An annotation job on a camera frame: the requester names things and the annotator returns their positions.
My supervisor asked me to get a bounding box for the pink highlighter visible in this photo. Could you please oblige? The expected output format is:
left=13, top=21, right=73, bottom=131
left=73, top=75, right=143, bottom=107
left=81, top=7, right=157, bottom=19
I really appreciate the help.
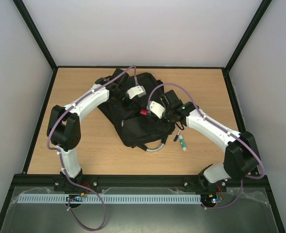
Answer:
left=140, top=109, right=147, bottom=116

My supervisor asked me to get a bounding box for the blue marker pen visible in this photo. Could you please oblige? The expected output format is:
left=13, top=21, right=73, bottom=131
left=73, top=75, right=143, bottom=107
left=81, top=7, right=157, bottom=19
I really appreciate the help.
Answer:
left=174, top=130, right=182, bottom=142

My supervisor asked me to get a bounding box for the black backpack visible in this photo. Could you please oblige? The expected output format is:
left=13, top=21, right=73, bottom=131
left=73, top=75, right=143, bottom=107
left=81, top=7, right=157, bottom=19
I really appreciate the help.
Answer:
left=98, top=72, right=175, bottom=152

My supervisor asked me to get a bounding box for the white glue stick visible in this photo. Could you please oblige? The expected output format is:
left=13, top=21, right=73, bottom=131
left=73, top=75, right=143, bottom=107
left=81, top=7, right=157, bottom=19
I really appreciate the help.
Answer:
left=178, top=135, right=187, bottom=151

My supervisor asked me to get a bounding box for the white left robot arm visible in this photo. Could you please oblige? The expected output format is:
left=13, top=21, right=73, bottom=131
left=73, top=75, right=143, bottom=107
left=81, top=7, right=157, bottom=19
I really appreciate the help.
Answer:
left=47, top=71, right=146, bottom=183

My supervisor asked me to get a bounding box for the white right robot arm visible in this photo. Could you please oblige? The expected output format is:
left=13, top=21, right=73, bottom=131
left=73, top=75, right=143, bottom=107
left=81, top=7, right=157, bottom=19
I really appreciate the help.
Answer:
left=147, top=90, right=262, bottom=190

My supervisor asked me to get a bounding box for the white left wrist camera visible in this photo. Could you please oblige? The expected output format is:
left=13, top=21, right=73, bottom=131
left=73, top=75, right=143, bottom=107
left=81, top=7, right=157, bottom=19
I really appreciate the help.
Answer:
left=127, top=85, right=146, bottom=99

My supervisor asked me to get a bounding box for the black aluminium frame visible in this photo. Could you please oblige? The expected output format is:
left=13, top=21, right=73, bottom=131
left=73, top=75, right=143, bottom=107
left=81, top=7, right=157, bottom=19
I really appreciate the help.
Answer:
left=0, top=0, right=285, bottom=233

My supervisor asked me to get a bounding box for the grey slotted cable duct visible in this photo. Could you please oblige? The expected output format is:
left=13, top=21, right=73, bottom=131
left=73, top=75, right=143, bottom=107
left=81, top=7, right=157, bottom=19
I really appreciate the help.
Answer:
left=17, top=194, right=201, bottom=204

